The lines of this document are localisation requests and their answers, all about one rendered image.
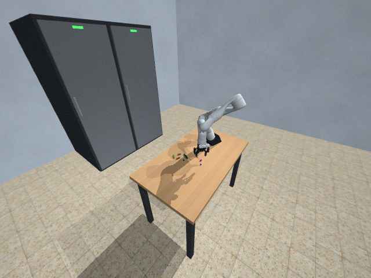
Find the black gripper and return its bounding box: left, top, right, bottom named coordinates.
left=194, top=144, right=209, bottom=158

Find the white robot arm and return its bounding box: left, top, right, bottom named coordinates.
left=197, top=94, right=246, bottom=148

